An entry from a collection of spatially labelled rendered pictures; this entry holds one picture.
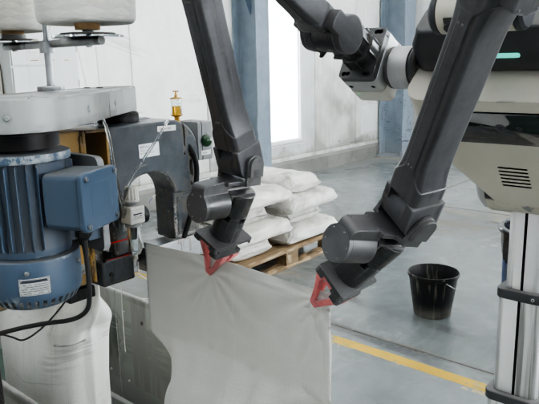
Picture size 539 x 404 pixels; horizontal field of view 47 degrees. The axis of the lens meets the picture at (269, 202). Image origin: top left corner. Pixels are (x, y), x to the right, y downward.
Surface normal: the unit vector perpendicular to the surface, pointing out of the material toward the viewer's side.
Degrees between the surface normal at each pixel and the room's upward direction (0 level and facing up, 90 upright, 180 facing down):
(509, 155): 130
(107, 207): 90
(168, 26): 90
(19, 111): 91
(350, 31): 96
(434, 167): 119
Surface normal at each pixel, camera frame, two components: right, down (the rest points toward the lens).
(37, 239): 0.48, 0.18
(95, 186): 0.96, 0.04
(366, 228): 0.39, -0.75
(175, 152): 0.76, 0.13
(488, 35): 0.36, 0.73
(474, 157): -0.49, 0.76
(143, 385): -0.66, 0.18
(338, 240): -0.79, -0.07
